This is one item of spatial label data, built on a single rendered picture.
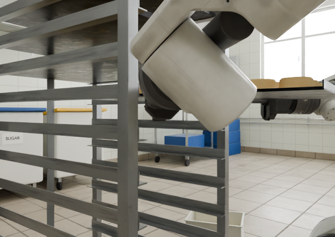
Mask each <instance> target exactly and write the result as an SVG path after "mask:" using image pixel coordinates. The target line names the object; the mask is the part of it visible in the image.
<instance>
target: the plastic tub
mask: <svg viewBox="0 0 335 237"><path fill-rule="evenodd" d="M244 215H245V213H244V212H234V211H229V237H244ZM184 221H185V223H186V224H189V225H193V226H197V227H201V228H204V229H208V230H212V231H217V217H216V216H212V215H207V214H203V213H198V212H194V211H190V213H189V214H188V216H187V217H186V218H185V220H184Z"/></svg>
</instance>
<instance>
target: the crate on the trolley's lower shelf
mask: <svg viewBox="0 0 335 237"><path fill-rule="evenodd" d="M165 145H177V146H185V133H183V134H175V135H167V136H165ZM188 146H189V147H202V148H203V147H204V134H188Z"/></svg>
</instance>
